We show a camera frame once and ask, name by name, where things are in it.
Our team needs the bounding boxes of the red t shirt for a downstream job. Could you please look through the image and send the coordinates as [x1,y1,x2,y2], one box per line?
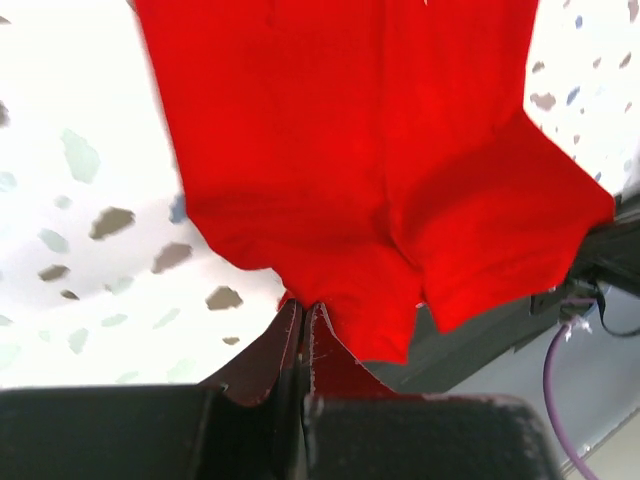
[136,0,615,363]

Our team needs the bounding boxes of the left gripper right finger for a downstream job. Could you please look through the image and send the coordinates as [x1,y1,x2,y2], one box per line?
[302,304,395,479]

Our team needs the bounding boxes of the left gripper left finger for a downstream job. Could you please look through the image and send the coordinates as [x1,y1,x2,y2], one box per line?
[197,300,304,479]

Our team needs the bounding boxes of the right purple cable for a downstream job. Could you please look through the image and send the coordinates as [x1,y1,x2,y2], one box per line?
[543,294,599,480]

